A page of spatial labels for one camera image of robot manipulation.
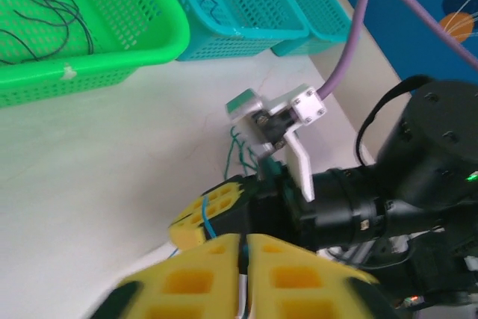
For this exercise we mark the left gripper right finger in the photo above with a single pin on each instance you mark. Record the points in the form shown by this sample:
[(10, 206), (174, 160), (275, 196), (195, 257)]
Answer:
[(298, 281)]

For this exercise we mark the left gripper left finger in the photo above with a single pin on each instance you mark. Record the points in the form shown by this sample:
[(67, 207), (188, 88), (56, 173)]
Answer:
[(179, 281)]

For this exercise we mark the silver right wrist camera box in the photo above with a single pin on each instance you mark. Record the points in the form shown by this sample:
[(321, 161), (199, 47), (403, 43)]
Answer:
[(257, 110)]

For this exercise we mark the teal plastic basket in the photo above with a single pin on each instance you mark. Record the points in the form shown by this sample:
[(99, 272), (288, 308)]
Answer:
[(242, 40), (328, 31)]

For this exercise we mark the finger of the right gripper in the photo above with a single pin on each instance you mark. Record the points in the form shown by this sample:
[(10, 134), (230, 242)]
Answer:
[(186, 235), (224, 199)]

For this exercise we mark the green plastic basket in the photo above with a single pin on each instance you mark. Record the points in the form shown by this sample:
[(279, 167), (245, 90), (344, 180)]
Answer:
[(157, 54)]

